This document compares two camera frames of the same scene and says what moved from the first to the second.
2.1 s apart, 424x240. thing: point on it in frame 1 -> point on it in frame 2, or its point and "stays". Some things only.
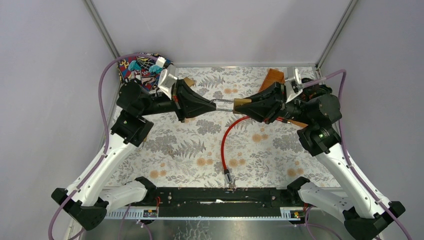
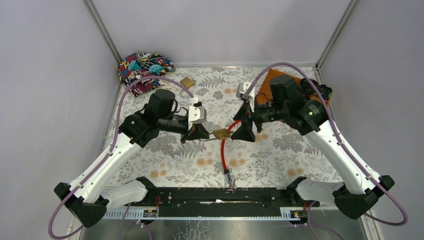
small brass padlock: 236,101 -> 221,134
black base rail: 261,201 stays
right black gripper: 265,105 -> 244,132
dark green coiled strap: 324,89 stays
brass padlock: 189,82 stays
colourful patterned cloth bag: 143,69 stays
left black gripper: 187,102 -> 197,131
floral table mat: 227,148 stays
